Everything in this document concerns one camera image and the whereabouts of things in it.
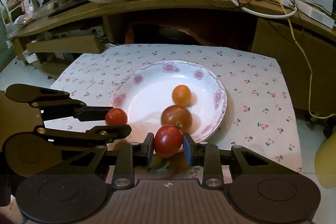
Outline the white power strip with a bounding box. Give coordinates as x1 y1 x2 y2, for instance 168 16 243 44
279 0 334 29

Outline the large dark red tomato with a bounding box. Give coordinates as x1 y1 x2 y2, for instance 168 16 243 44
161 105 193 133

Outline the white power cable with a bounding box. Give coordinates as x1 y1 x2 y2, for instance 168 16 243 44
219 0 298 19

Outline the red tomato with stem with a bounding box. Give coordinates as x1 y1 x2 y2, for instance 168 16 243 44
105 108 127 126

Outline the small orange tangerine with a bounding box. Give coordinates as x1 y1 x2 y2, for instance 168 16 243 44
171 85 192 106

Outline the cherry print tablecloth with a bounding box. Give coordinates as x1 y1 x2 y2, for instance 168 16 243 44
51 44 302 172

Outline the white floral porcelain plate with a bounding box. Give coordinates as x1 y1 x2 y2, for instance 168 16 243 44
108 60 228 150

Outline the yellow cable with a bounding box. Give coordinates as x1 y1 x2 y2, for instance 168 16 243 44
170 0 336 119

